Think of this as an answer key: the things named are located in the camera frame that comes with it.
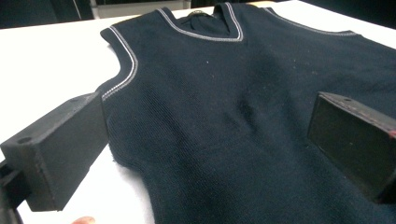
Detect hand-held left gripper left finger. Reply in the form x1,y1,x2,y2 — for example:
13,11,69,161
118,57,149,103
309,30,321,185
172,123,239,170
0,91,109,213

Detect black shorts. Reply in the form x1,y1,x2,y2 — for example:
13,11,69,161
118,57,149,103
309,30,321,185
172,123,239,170
95,1,396,224

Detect white table cover sheet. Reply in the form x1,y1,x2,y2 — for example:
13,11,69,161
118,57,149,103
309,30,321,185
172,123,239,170
0,0,396,224

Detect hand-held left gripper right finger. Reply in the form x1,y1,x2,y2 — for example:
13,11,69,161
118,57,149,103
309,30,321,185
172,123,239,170
306,91,396,204

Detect white metal desk frame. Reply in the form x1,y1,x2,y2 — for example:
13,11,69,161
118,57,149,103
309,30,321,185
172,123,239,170
89,0,192,20

